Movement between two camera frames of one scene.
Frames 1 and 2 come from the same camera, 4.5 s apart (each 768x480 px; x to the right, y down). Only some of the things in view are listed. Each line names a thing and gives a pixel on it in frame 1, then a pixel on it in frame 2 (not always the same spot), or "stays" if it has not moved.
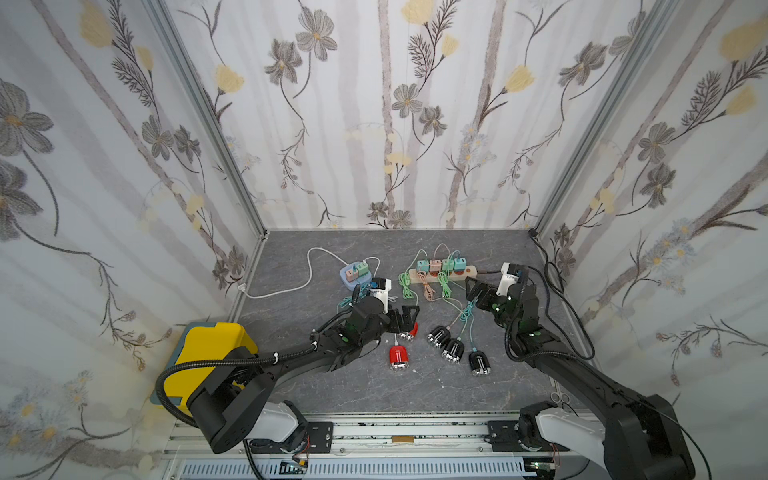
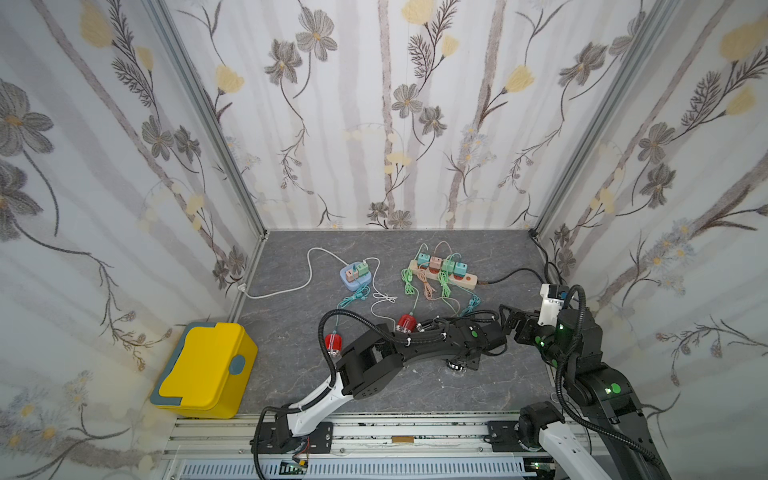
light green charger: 448,264 stays
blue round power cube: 355,273 stays
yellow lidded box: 203,341 stays
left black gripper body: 386,323 to 474,365
